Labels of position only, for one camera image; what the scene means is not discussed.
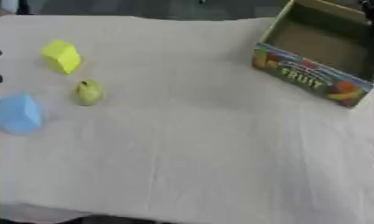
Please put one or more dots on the cardboard box with fruit print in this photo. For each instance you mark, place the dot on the cardboard box with fruit print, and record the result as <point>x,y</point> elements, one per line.
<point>317,49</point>

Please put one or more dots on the blue polygonal block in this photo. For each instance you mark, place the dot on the blue polygonal block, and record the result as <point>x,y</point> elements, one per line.
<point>19,113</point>

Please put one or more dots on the yellow polygonal block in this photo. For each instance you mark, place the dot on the yellow polygonal block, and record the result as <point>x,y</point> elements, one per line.
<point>62,56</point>

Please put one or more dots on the green toy pear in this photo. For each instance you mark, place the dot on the green toy pear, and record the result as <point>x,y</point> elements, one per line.
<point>89,92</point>

